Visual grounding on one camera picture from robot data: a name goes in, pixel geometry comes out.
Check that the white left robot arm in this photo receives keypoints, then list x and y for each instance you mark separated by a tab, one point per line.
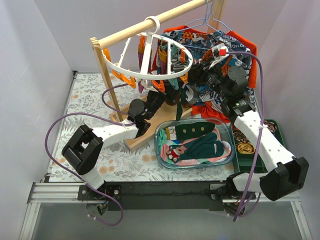
84	147

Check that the purple yellow-cuff sock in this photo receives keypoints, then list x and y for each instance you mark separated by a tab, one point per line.
144	56

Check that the wooden drying rack stand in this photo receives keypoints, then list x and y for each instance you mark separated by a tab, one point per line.
118	37

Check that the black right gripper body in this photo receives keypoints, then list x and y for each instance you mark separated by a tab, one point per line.
200	71

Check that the yellow orange clothespin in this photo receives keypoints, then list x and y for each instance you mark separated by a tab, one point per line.
107	54

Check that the clear glass sock container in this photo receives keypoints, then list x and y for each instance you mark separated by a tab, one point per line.
162	144

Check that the white round sock hanger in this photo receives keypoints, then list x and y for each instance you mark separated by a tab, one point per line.
131	77

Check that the teal clothespin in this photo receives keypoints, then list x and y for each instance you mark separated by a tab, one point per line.
174	83

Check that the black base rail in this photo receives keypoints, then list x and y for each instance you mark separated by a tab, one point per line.
169	195

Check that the reindeer sock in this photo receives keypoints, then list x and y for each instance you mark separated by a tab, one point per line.
175	152

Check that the patterned blue orange shorts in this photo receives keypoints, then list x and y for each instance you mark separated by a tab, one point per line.
221	78

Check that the floral table mat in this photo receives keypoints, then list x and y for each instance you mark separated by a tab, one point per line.
116	162

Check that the brown striped-cuff sock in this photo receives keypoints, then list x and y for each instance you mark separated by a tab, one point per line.
172	96

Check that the dark green compartment tray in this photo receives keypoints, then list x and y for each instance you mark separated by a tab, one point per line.
245	151

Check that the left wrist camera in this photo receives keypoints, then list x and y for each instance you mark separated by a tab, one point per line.
145	84

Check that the dark teal sock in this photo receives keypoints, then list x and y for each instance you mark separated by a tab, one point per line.
204	147

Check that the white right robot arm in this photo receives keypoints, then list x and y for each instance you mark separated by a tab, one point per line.
285	172

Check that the green sock yellow dots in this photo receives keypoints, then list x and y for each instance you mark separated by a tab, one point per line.
181	100

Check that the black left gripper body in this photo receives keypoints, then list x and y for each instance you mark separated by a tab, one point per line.
169	92

